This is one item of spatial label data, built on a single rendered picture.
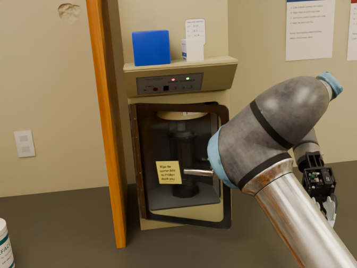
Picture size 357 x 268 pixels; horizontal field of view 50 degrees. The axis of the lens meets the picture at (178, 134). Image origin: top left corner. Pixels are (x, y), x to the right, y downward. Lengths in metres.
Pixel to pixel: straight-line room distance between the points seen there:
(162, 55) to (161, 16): 0.15
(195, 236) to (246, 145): 0.64
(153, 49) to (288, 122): 0.49
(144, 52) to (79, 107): 0.66
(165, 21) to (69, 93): 0.63
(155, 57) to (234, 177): 0.46
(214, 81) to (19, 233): 0.86
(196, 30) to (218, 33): 0.07
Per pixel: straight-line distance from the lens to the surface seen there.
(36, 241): 1.41
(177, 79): 1.10
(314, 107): 0.72
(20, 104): 1.69
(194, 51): 1.09
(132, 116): 1.18
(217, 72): 1.10
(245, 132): 0.71
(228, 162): 0.72
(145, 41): 1.05
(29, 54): 1.65
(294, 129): 0.70
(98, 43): 1.08
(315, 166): 1.09
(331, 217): 1.05
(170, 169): 1.19
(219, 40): 1.19
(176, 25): 1.17
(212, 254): 1.21
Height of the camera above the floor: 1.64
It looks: 17 degrees down
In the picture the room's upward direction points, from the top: 4 degrees counter-clockwise
